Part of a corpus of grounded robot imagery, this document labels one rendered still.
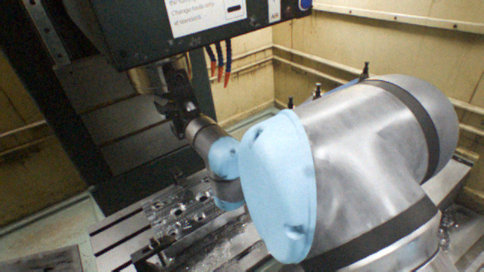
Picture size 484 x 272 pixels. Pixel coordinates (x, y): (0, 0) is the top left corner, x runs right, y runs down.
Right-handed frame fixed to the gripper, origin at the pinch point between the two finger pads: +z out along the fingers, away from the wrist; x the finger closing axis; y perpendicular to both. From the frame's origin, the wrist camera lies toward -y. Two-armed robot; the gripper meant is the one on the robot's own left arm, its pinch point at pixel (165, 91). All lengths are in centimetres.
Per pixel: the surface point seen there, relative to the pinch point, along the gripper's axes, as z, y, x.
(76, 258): 32, 77, -51
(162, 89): -8.3, -4.6, -2.7
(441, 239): -55, 72, 76
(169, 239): -14.3, 39.0, -14.9
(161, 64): -8.6, -10.5, -1.3
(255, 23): -21.2, -17.5, 16.2
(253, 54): 80, 35, 85
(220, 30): -21.2, -18.0, 8.1
